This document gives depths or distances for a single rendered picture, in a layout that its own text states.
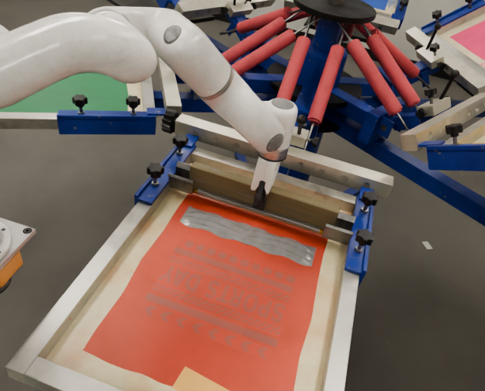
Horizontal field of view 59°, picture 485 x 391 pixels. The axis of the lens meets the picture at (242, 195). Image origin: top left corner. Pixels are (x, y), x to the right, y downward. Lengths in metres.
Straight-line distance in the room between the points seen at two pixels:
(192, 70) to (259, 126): 0.18
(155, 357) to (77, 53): 0.57
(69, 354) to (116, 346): 0.09
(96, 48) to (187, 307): 0.57
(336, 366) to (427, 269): 1.86
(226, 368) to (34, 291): 1.49
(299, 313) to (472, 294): 1.84
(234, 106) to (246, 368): 0.51
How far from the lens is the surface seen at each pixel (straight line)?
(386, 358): 2.24
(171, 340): 0.93
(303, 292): 1.05
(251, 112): 0.85
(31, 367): 0.89
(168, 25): 0.79
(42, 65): 0.68
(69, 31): 0.67
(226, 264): 1.06
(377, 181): 1.31
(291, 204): 1.13
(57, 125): 1.49
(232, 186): 1.14
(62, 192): 2.73
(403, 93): 1.70
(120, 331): 0.95
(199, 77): 0.78
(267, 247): 1.11
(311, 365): 0.95
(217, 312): 0.97
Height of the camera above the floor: 1.76
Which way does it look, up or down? 40 degrees down
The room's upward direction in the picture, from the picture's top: 11 degrees clockwise
